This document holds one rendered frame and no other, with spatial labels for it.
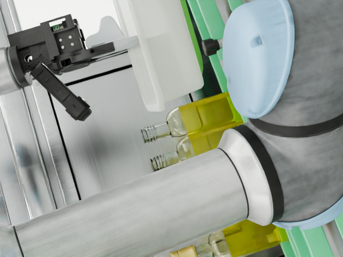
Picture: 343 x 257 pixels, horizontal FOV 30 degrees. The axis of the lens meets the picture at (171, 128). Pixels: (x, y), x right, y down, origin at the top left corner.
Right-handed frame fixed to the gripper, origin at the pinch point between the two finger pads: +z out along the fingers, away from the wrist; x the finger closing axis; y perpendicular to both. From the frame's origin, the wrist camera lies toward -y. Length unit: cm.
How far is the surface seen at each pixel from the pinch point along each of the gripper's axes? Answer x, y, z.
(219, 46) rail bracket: 0.4, -4.4, 12.7
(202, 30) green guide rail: 22.4, 1.1, 12.7
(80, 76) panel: 28.0, 0.0, -13.9
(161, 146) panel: 24.0, -18.5, -2.0
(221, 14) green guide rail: 15.7, 2.3, 16.4
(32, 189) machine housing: 20.6, -19.2, -28.6
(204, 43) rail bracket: 0.0, -3.3, 10.6
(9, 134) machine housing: 24.3, -7.2, -30.6
